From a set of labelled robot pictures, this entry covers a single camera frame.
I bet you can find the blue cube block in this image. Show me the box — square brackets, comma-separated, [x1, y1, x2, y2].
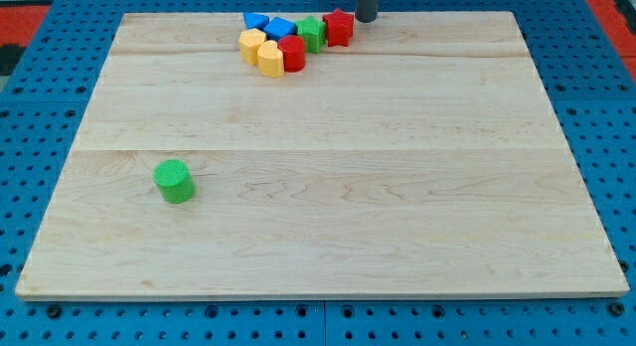
[263, 17, 296, 42]

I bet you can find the light wooden board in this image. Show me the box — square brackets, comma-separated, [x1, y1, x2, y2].
[15, 11, 629, 301]

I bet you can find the yellow heart block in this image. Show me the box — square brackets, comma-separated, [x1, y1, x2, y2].
[256, 40, 284, 79]

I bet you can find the blue triangle block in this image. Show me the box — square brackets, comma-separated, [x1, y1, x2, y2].
[242, 12, 269, 31]

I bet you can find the red cylinder block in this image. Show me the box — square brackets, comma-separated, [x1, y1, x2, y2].
[278, 35, 306, 73]

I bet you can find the yellow pentagon block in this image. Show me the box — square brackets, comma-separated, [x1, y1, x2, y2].
[238, 28, 266, 66]

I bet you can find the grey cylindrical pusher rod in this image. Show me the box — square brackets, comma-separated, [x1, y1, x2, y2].
[355, 0, 380, 23]

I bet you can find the green star block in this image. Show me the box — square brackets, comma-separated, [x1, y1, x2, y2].
[295, 16, 326, 54]

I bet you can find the red star block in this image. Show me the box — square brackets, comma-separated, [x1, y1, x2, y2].
[322, 8, 355, 47]

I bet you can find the green cylinder block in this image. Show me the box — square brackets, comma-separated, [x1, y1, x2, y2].
[153, 159, 196, 204]

